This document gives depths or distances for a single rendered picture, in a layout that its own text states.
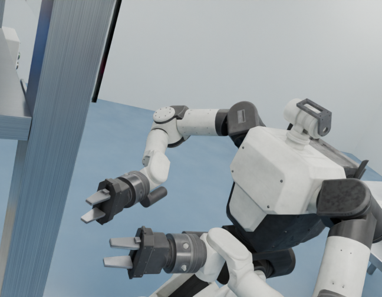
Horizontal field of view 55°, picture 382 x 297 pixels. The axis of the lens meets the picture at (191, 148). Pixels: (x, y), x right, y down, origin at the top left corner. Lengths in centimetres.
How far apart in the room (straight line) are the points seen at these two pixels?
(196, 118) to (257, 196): 37
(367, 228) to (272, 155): 27
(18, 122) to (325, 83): 532
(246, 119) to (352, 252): 49
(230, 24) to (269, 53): 69
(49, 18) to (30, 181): 19
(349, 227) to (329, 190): 10
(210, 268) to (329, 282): 26
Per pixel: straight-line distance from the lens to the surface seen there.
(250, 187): 99
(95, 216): 93
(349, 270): 84
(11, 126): 44
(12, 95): 49
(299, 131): 98
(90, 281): 210
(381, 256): 167
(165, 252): 82
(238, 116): 113
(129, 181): 98
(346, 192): 89
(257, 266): 115
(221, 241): 86
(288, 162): 93
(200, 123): 119
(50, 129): 45
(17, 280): 59
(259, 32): 483
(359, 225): 87
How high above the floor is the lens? 151
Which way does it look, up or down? 22 degrees down
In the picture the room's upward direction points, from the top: 21 degrees clockwise
